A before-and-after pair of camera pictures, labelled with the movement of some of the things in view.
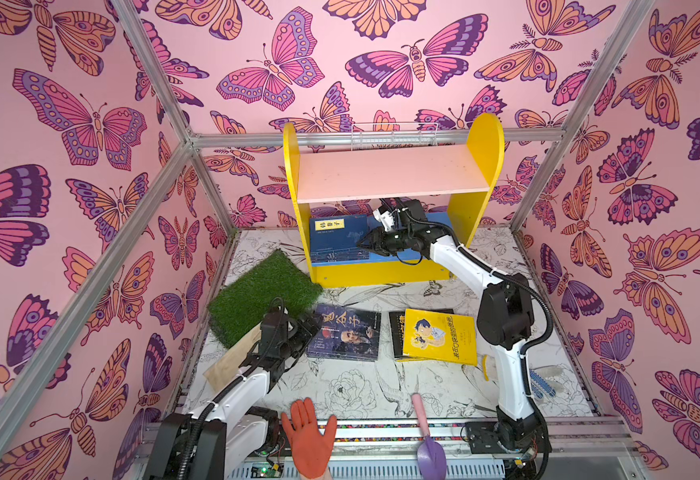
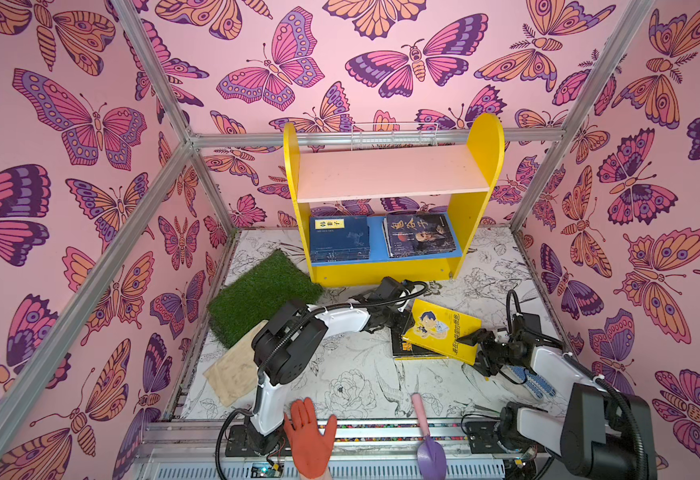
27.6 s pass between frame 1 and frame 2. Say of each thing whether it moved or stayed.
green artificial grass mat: stayed
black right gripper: moved
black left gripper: moved
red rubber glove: stayed
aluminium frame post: stayed
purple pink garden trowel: stayed
